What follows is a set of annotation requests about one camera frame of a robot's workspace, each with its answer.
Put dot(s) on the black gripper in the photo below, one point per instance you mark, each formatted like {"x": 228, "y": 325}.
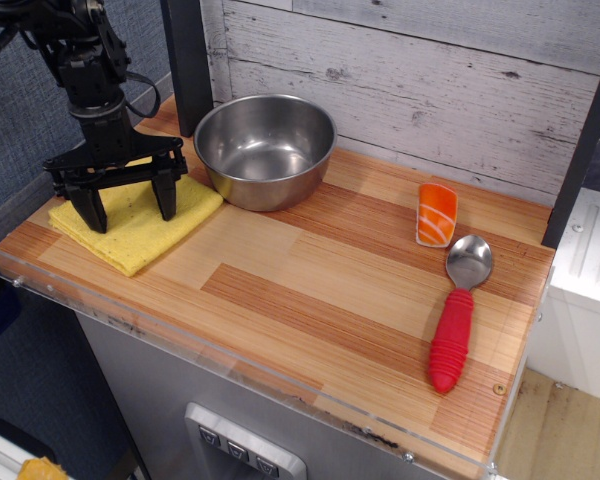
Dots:
{"x": 115, "y": 154}

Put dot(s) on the yellow cloth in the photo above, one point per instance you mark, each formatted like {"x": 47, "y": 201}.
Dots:
{"x": 136, "y": 233}

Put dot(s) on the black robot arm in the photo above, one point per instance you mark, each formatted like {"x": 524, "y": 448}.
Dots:
{"x": 89, "y": 61}

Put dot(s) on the stainless steel bowl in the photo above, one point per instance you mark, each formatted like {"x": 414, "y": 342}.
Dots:
{"x": 266, "y": 153}

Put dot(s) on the silver button control panel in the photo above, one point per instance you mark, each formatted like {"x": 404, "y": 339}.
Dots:
{"x": 209, "y": 429}

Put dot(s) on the clear acrylic table guard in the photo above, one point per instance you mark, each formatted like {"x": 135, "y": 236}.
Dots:
{"x": 329, "y": 307}

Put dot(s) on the salmon sushi toy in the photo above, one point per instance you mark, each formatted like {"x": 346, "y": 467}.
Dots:
{"x": 436, "y": 215}

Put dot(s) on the white side cabinet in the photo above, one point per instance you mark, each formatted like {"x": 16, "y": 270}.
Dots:
{"x": 565, "y": 341}

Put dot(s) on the black vertical post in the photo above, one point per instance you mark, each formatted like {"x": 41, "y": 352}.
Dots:
{"x": 187, "y": 51}

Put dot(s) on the red handled metal spoon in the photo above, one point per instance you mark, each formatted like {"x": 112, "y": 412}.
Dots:
{"x": 469, "y": 264}

